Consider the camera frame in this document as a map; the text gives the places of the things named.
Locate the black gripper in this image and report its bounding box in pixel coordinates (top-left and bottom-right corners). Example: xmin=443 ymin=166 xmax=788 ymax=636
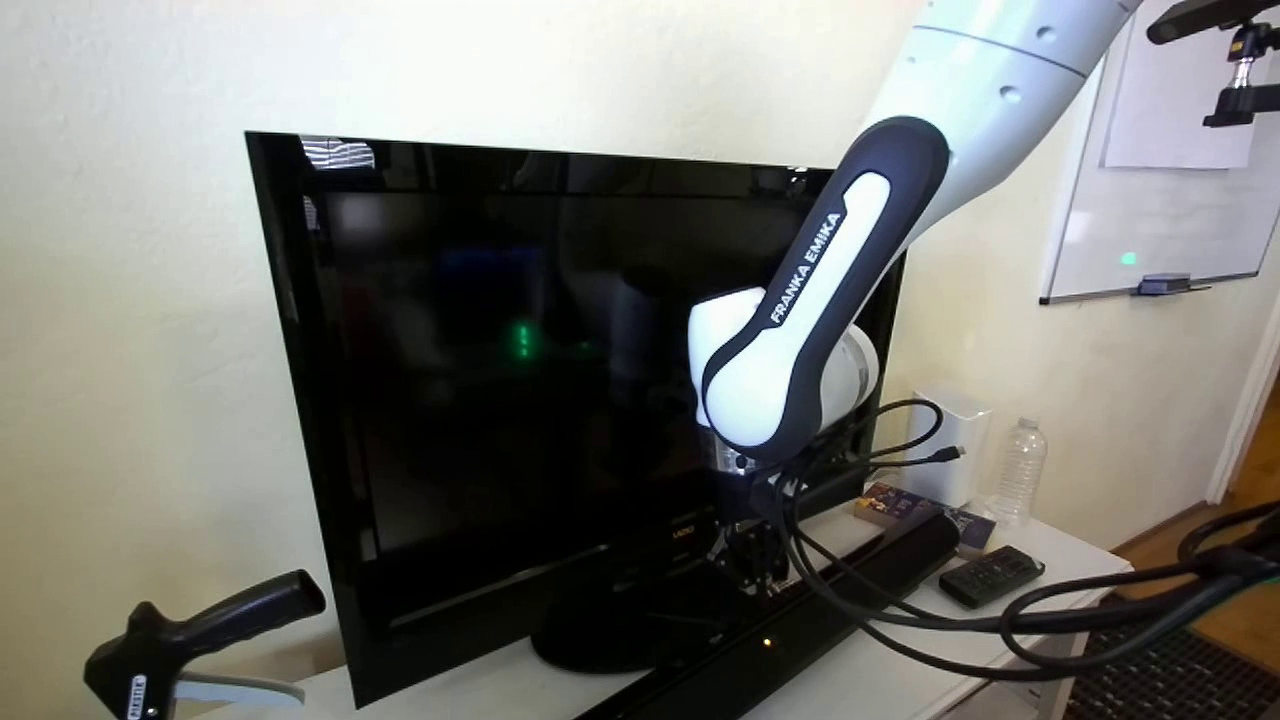
xmin=713 ymin=466 xmax=812 ymax=602

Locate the long black soundbar speaker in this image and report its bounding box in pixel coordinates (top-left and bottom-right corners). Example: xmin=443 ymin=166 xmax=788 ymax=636
xmin=575 ymin=509 xmax=965 ymax=720

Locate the purple John Grisham paperback book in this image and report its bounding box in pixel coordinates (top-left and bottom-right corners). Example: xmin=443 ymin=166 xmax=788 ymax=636
xmin=855 ymin=480 xmax=999 ymax=562

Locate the white rectangular box device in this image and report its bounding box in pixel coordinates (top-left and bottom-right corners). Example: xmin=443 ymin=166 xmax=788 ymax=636
xmin=918 ymin=388 xmax=999 ymax=511

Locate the black remote control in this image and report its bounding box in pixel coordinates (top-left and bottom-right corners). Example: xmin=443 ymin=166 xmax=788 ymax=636
xmin=933 ymin=540 xmax=1048 ymax=613

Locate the clear plastic water bottle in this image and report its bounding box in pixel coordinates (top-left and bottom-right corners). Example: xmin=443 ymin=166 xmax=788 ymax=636
xmin=987 ymin=411 xmax=1051 ymax=540

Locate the black flat screen television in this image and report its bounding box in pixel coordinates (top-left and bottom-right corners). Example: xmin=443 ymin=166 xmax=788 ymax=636
xmin=241 ymin=129 xmax=912 ymax=712

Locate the dark metal floor vent grille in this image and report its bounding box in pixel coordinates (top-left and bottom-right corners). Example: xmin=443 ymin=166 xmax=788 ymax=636
xmin=1059 ymin=622 xmax=1280 ymax=720

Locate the dark whiteboard eraser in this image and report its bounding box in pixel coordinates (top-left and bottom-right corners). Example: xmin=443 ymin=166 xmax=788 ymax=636
xmin=1127 ymin=269 xmax=1198 ymax=301

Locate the black pistol grip tripod head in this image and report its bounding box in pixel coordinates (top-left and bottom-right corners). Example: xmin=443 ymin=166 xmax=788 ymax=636
xmin=81 ymin=569 xmax=332 ymax=720

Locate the long black cable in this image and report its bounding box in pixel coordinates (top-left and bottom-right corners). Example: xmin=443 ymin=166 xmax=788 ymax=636
xmin=755 ymin=490 xmax=1280 ymax=683

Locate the thin black looped cable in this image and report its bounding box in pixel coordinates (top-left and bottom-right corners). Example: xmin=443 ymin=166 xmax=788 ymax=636
xmin=795 ymin=391 xmax=968 ymax=511

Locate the thick black cable bundle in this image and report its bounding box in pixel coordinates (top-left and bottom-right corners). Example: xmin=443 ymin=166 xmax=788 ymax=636
xmin=998 ymin=495 xmax=1280 ymax=673

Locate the white door frame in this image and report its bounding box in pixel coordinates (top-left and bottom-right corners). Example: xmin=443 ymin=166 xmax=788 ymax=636
xmin=1206 ymin=287 xmax=1280 ymax=509

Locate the white wall whiteboard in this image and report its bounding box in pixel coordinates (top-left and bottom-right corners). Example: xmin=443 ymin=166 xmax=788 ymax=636
xmin=1037 ymin=0 xmax=1280 ymax=307

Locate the black camera on stand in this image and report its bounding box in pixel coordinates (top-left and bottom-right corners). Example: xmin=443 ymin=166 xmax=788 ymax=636
xmin=1145 ymin=0 xmax=1280 ymax=133

